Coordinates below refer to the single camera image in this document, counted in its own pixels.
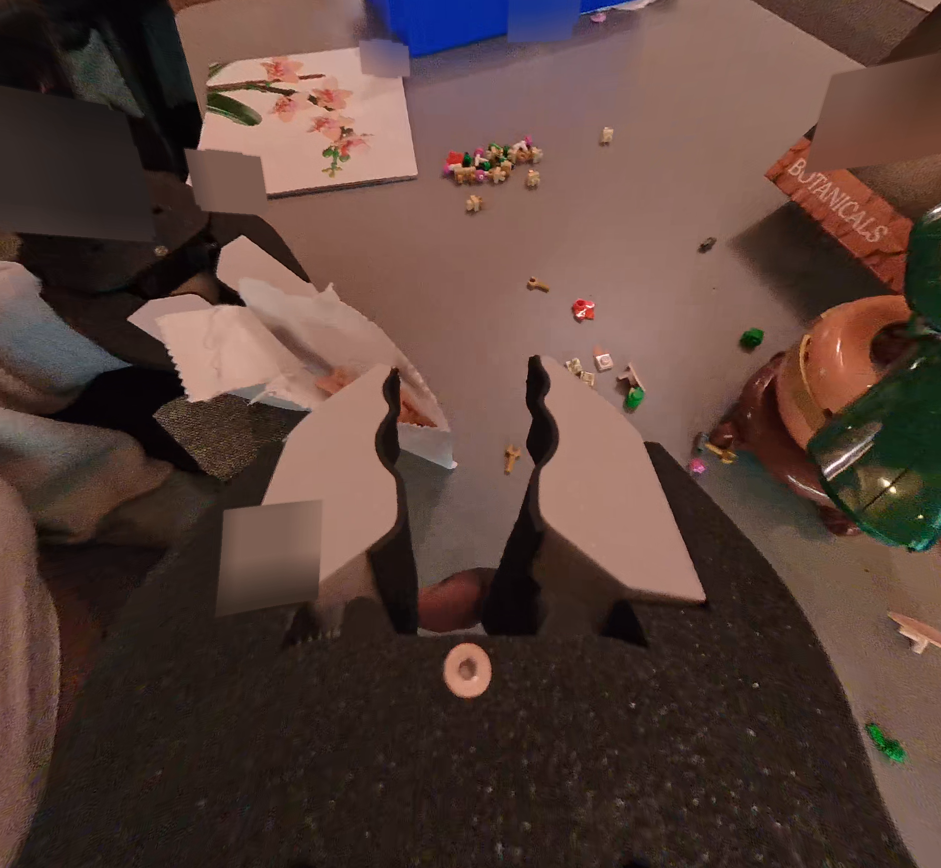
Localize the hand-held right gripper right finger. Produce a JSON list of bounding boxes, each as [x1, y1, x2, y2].
[[481, 354, 708, 635]]

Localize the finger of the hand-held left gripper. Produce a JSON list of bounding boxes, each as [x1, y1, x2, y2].
[[215, 235, 319, 296], [127, 293, 216, 329]]

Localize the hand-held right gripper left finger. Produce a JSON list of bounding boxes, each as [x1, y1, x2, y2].
[[261, 364, 420, 635]]

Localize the white paper bag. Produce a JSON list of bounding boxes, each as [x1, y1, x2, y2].
[[154, 279, 458, 472]]

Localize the person's left forearm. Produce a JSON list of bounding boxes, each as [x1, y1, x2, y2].
[[0, 260, 133, 413]]

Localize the cluster of tan pink pieces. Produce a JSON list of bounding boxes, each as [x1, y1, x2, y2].
[[565, 348, 648, 412]]

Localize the orchid picture instruction booklet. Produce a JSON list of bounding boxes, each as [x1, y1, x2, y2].
[[187, 47, 419, 199]]

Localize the pile of mixed small bricks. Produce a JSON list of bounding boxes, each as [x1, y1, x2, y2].
[[443, 135, 545, 186]]

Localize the toy brick orchid pot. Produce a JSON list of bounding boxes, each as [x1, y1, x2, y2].
[[709, 203, 941, 553]]

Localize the person's dark trousers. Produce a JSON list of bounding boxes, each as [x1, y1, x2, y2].
[[33, 530, 222, 671]]

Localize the pale pink branch brick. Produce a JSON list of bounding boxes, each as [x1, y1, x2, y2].
[[886, 611, 941, 656]]

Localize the dark toy brick set box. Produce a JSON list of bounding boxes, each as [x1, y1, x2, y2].
[[765, 137, 916, 293]]

